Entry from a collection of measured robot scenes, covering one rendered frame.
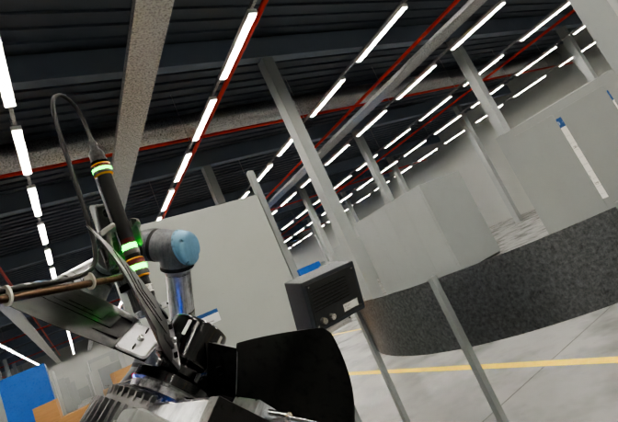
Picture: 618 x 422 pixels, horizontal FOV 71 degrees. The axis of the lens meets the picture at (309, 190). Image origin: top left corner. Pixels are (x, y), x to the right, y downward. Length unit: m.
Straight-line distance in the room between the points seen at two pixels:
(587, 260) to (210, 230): 2.25
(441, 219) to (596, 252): 8.32
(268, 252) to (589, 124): 4.74
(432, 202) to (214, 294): 8.20
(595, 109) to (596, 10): 2.15
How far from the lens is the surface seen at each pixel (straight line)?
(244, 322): 3.08
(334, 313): 1.61
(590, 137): 6.73
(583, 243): 2.49
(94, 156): 1.13
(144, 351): 0.94
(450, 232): 10.73
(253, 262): 3.20
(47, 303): 0.99
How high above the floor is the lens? 1.21
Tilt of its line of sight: 11 degrees up
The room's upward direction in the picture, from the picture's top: 24 degrees counter-clockwise
